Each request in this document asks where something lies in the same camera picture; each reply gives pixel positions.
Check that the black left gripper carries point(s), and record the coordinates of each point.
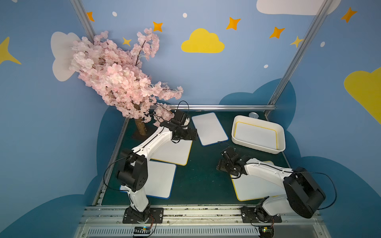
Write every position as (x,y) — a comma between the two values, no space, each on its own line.
(189,133)

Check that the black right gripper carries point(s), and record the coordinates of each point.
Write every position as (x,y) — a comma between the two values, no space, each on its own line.
(224,165)

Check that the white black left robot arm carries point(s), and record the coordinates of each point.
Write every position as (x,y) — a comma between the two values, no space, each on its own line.
(133,172)

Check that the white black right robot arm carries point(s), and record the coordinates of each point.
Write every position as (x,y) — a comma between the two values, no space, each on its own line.
(303,195)

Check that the blue-framed whiteboard near box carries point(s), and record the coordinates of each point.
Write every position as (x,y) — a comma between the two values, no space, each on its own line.
(209,129)

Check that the white plastic storage box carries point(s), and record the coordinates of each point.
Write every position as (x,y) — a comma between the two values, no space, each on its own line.
(258,122)

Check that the blue-framed whiteboard front left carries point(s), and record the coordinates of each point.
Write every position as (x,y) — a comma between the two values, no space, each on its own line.
(160,179)

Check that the right round circuit board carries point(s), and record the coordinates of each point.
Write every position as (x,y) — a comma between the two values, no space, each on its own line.
(266,232)

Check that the pink artificial blossom tree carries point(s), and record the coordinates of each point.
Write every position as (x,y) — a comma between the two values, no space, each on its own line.
(116,75)

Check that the left green circuit board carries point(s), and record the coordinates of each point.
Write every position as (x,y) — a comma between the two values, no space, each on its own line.
(141,232)

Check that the horizontal aluminium back rail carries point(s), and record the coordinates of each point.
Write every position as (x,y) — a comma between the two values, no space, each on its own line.
(230,108)

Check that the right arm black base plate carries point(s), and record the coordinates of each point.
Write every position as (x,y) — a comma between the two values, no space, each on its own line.
(258,215)

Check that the right aluminium corner post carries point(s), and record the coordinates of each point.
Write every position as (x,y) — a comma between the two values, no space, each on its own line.
(317,22)

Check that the aluminium corner post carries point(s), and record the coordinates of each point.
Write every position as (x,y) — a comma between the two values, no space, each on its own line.
(83,18)
(317,22)

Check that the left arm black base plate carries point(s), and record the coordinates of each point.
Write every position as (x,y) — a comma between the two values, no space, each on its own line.
(149,215)

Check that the aluminium front rail frame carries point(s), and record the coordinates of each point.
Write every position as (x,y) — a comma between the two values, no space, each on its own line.
(196,221)

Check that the left aluminium corner post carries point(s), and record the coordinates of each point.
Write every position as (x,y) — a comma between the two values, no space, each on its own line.
(83,18)

